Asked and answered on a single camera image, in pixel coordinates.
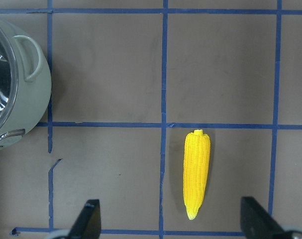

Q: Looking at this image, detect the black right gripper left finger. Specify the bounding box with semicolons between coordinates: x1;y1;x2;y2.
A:
68;199;101;239

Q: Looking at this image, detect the green electric cooking pot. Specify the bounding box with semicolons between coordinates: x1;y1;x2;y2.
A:
0;19;52;151

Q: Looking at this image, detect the yellow corn cob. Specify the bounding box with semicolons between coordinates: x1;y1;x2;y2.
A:
183;129;210;221

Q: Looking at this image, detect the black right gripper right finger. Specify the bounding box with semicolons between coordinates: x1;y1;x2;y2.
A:
240;197;290;239

